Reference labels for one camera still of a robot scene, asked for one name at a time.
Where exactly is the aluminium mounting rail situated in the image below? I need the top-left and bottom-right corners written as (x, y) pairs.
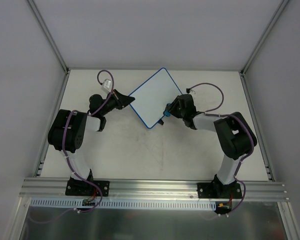
top-left (19, 177), bottom-right (290, 202)

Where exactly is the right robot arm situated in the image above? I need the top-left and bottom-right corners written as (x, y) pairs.
top-left (164, 94), bottom-right (257, 199)

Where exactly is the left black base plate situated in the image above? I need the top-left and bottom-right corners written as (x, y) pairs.
top-left (65, 178), bottom-right (110, 197)

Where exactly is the slotted cable duct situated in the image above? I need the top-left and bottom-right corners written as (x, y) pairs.
top-left (29, 197), bottom-right (217, 211)

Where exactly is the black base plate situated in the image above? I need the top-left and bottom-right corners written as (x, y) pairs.
top-left (65, 178), bottom-right (110, 197)
top-left (196, 182), bottom-right (243, 200)

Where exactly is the aluminium frame post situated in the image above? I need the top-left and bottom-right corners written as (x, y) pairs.
top-left (240, 0), bottom-right (291, 76)
top-left (25, 0), bottom-right (69, 74)

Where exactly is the left aluminium frame post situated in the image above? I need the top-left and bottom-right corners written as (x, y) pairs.
top-left (25, 0), bottom-right (69, 74)

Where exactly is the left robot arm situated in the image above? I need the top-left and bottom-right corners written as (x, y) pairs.
top-left (47, 89), bottom-right (135, 198)

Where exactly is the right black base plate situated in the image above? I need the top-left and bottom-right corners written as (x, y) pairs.
top-left (196, 182), bottom-right (243, 200)

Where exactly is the blue framed whiteboard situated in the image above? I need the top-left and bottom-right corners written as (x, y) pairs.
top-left (129, 67), bottom-right (182, 129)

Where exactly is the blue whiteboard eraser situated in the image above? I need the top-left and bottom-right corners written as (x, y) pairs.
top-left (163, 103), bottom-right (171, 117)

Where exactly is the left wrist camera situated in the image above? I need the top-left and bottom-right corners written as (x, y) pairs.
top-left (101, 79), bottom-right (113, 94)

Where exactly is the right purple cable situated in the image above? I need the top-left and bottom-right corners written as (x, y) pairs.
top-left (185, 82), bottom-right (256, 218)

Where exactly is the right aluminium frame post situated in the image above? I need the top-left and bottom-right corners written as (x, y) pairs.
top-left (240, 0), bottom-right (291, 76)

